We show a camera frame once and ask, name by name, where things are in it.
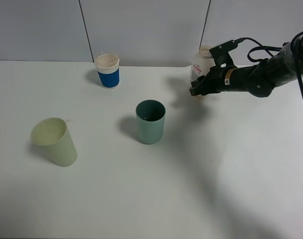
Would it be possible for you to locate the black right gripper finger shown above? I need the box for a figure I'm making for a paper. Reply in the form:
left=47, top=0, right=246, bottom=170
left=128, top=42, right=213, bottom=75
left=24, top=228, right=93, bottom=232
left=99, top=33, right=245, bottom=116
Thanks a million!
left=189, top=75, right=216, bottom=96

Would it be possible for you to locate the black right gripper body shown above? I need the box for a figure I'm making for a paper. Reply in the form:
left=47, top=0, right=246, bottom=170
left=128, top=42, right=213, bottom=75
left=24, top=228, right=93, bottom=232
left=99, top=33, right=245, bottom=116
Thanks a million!
left=203, top=63, right=275, bottom=98

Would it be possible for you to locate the clear plastic drink bottle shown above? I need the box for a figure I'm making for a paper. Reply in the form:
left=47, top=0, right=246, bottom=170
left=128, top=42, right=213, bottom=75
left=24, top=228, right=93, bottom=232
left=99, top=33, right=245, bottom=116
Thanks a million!
left=188, top=45, right=215, bottom=90

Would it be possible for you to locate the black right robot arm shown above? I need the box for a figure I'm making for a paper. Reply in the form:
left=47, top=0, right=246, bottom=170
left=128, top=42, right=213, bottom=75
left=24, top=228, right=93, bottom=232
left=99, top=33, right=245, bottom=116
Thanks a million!
left=189, top=31, right=303, bottom=98

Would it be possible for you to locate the teal green plastic cup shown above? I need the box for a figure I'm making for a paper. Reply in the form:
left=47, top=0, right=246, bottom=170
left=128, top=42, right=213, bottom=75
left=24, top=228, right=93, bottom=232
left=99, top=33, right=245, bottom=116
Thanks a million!
left=135, top=100, right=166, bottom=144

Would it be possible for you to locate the blue paper cup white rim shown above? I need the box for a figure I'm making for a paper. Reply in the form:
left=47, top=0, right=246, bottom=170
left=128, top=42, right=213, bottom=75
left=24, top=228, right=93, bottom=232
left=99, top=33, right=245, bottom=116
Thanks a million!
left=94, top=54, right=119, bottom=89

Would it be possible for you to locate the light green plastic cup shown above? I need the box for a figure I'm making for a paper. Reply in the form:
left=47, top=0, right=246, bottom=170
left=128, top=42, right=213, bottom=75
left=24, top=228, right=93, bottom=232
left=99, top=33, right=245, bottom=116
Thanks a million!
left=30, top=118, right=78, bottom=167

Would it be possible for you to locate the black right camera cable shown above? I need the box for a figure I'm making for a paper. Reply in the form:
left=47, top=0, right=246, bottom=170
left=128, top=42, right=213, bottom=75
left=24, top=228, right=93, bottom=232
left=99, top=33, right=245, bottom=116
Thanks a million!
left=235, top=37, right=289, bottom=63

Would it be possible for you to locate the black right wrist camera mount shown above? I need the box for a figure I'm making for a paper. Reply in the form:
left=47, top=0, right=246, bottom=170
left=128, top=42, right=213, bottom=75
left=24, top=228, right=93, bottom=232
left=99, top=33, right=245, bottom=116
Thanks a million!
left=209, top=40, right=238, bottom=68

